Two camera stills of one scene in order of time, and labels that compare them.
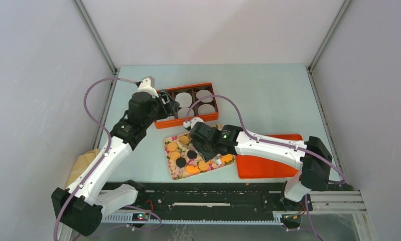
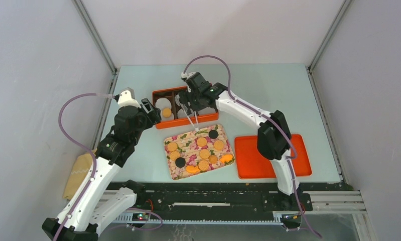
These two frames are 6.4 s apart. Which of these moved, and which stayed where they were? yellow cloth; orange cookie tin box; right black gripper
Moved: right black gripper
Stayed: yellow cloth; orange cookie tin box
